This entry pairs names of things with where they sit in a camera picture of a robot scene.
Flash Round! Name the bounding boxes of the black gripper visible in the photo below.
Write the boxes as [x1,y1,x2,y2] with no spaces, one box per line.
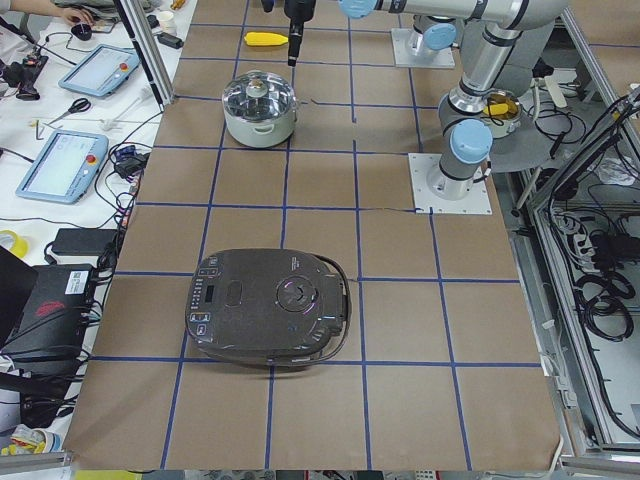
[284,0,316,68]

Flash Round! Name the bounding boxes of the yellow corn cob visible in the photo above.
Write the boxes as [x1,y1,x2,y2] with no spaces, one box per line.
[244,31,289,47]

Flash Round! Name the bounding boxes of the glass pot lid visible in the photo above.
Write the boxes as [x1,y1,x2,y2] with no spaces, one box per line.
[222,70,297,123]

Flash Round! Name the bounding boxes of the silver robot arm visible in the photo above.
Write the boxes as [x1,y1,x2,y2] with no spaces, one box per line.
[339,0,568,201]
[410,15,458,56]

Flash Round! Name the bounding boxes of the white cooking pot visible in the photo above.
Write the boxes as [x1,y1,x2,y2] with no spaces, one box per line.
[224,101,298,148]

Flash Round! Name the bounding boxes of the person hand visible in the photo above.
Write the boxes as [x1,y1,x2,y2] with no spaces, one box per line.
[57,7,94,26]

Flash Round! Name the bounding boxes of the white paper cup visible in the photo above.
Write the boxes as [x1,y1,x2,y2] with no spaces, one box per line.
[156,11,177,35]

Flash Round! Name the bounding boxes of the blue teach pendant upper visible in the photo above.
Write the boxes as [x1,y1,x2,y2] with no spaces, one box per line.
[58,44,140,97]

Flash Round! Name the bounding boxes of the blue teach pendant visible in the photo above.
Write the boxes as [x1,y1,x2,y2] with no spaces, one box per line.
[58,44,140,97]
[16,129,109,204]

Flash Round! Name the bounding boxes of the black small bowl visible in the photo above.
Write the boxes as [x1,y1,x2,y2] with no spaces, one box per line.
[71,23,93,41]

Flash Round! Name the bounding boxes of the metal bowl with yellow item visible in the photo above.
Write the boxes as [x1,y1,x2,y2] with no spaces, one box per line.
[480,90,522,139]

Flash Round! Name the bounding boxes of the black scissors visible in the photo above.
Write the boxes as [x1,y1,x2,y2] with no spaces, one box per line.
[52,97,92,123]

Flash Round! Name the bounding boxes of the white power strip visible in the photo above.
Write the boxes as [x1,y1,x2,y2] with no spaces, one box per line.
[543,76,568,109]

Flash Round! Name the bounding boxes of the blue teach pendant lower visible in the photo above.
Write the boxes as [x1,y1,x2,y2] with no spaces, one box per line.
[16,129,109,204]

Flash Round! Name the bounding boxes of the dark brown rice cooker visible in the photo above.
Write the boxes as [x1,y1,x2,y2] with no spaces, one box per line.
[185,248,352,367]

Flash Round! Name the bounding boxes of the black power adapter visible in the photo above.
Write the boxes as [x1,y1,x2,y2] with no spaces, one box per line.
[50,228,117,256]

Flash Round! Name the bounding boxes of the yellow tape roll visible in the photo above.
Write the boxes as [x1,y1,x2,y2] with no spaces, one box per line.
[0,230,29,259]

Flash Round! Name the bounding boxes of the black laptop computer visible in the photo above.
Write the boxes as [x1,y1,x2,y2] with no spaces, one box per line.
[1,249,97,375]

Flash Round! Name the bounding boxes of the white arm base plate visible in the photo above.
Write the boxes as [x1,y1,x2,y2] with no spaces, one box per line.
[391,28,455,69]
[408,153,492,215]

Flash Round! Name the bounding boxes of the aluminium frame post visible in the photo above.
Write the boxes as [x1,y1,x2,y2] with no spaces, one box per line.
[114,0,174,109]

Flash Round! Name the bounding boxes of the black camera device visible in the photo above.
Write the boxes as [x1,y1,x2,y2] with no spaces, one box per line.
[1,54,49,101]

